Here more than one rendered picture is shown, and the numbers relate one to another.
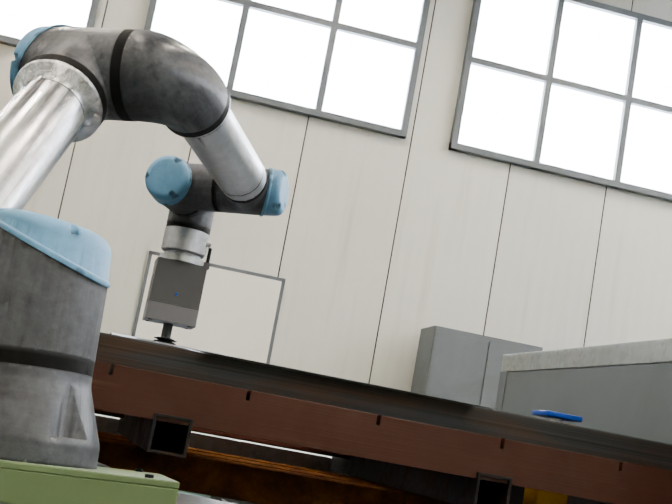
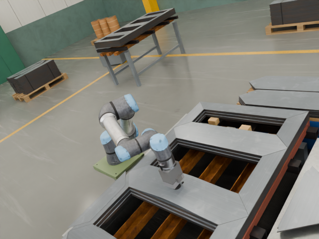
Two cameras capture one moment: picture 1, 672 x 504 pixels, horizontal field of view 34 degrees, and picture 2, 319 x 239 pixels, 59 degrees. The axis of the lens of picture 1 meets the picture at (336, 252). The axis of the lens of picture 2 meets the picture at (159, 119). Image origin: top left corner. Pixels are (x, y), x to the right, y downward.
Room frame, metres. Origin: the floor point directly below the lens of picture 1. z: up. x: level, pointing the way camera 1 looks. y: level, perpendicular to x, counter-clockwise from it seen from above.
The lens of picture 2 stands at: (2.80, -0.20, 1.85)
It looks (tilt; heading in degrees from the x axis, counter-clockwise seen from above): 29 degrees down; 153
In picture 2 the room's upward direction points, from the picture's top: 21 degrees counter-clockwise
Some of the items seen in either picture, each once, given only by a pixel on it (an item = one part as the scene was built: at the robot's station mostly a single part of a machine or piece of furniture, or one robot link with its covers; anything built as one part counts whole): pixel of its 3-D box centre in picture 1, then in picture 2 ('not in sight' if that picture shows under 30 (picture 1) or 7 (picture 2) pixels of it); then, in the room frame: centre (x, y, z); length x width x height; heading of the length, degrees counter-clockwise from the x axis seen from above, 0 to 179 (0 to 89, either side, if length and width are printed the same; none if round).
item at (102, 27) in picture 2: not in sight; (107, 29); (-6.34, 3.91, 0.35); 1.20 x 0.80 x 0.70; 16
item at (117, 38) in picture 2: not in sight; (143, 47); (-2.03, 2.55, 0.46); 1.66 x 0.84 x 0.91; 102
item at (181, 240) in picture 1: (186, 244); (165, 160); (1.85, 0.25, 1.06); 0.08 x 0.08 x 0.05
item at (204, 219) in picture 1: (193, 199); (160, 146); (1.85, 0.25, 1.14); 0.09 x 0.08 x 0.11; 168
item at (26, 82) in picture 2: not in sight; (35, 78); (-4.67, 0.86, 0.28); 1.20 x 0.80 x 0.57; 102
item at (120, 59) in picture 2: not in sight; (112, 51); (-3.55, 2.57, 0.29); 0.62 x 0.43 x 0.57; 27
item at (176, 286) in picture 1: (176, 290); (172, 173); (1.86, 0.25, 0.98); 0.10 x 0.09 x 0.16; 13
